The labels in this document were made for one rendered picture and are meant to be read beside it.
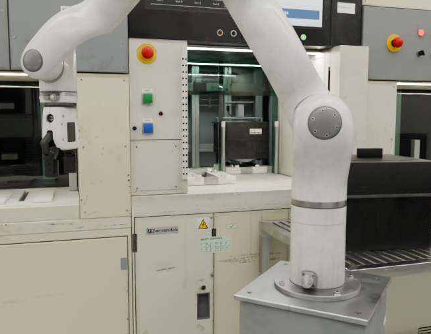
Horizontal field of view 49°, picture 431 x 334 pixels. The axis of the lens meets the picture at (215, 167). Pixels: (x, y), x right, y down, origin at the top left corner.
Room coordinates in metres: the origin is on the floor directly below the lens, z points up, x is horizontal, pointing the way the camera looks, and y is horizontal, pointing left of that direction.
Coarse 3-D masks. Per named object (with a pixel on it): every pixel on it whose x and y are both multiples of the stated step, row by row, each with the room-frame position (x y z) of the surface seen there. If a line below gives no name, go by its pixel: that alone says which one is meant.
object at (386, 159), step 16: (352, 160) 1.37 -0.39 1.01; (368, 160) 1.36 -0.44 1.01; (384, 160) 1.37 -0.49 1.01; (400, 160) 1.37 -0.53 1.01; (416, 160) 1.37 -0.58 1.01; (352, 176) 1.30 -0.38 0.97; (368, 176) 1.31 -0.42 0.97; (384, 176) 1.32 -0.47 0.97; (400, 176) 1.33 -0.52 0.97; (416, 176) 1.33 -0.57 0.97; (352, 192) 1.30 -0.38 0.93; (368, 192) 1.31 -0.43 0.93; (384, 192) 1.32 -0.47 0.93; (400, 192) 1.33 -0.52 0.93; (416, 192) 1.33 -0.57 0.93
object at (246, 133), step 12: (240, 108) 2.35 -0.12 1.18; (216, 120) 2.34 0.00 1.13; (216, 132) 2.39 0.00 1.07; (228, 132) 2.25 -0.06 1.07; (240, 132) 2.26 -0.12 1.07; (252, 132) 2.28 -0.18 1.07; (264, 132) 2.30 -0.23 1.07; (216, 144) 2.39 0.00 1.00; (228, 144) 2.25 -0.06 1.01; (240, 144) 2.26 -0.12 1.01; (252, 144) 2.28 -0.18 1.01; (264, 144) 2.30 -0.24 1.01; (216, 156) 2.43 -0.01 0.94; (228, 156) 2.25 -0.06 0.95; (240, 156) 2.26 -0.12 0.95; (252, 156) 2.28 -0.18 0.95; (264, 156) 2.30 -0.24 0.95
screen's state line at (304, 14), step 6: (288, 12) 1.77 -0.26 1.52; (294, 12) 1.77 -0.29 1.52; (300, 12) 1.78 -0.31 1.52; (306, 12) 1.79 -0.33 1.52; (312, 12) 1.80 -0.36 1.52; (318, 12) 1.80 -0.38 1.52; (294, 18) 1.77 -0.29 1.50; (300, 18) 1.78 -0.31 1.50; (306, 18) 1.79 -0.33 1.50; (312, 18) 1.80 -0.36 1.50; (318, 18) 1.80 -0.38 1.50
